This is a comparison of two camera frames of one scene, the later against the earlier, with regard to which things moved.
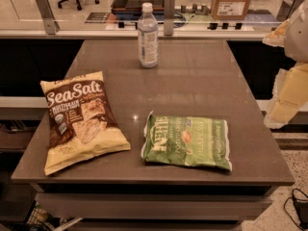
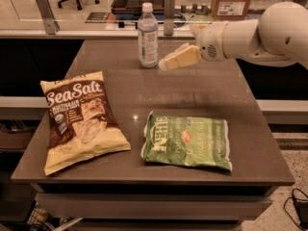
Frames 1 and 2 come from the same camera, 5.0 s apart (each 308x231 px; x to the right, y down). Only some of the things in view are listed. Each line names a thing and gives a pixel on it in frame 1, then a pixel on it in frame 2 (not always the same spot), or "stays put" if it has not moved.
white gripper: (297, 38) → (209, 42)
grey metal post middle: (168, 12) stays put
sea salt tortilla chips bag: (80, 120) stays put
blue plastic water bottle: (147, 35) stays put
